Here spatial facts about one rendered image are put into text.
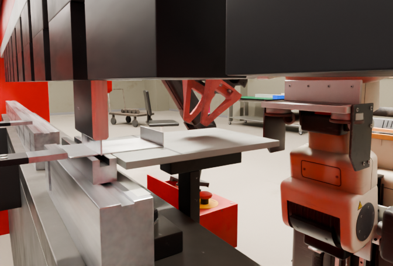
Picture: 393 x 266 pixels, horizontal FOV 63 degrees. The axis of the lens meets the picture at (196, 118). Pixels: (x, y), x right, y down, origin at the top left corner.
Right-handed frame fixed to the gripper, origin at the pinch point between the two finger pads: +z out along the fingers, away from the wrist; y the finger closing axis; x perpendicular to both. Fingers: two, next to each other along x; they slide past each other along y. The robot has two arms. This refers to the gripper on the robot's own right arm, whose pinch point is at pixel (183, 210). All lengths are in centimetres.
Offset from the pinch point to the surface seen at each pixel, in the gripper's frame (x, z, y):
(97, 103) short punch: 34, -23, 44
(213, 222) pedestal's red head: 15.0, -1.7, 1.9
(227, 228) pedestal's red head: 15.0, -0.1, -3.2
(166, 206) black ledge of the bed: 25.7, -8.4, 24.4
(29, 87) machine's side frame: -184, -32, 15
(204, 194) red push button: 10.7, -7.5, 2.9
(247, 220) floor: -98, 36, -143
